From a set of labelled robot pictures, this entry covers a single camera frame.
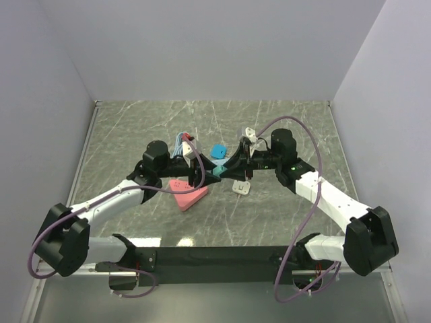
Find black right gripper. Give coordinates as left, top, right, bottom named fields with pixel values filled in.
left=220, top=141, right=281, bottom=182

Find teal USB charger plug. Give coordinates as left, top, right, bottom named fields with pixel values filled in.
left=212, top=165, right=226, bottom=178

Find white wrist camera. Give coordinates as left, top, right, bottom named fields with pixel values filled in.
left=238, top=127, right=260, bottom=155
left=182, top=133, right=201, bottom=165

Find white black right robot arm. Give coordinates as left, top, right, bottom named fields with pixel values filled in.
left=221, top=127, right=399, bottom=277

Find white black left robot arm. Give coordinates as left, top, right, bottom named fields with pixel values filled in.
left=30, top=141, right=245, bottom=277

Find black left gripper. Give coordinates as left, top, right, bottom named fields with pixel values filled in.
left=157, top=153, right=221, bottom=188

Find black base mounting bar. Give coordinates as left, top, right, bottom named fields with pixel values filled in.
left=94, top=245, right=337, bottom=291

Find white plug adapter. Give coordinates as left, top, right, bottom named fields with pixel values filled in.
left=232, top=180, right=251, bottom=195

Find blue plug adapter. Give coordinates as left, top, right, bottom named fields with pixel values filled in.
left=210, top=144, right=227, bottom=159

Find light blue power strip cable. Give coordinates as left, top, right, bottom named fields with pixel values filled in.
left=170, top=132, right=190, bottom=161

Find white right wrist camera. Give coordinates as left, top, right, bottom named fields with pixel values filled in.
left=238, top=127, right=260, bottom=155

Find light blue power strip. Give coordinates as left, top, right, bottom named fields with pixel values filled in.
left=211, top=158, right=229, bottom=166

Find pink triangular power strip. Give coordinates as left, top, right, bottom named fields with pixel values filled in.
left=168, top=179, right=208, bottom=211

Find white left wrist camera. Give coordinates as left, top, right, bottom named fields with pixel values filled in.
left=182, top=133, right=201, bottom=165

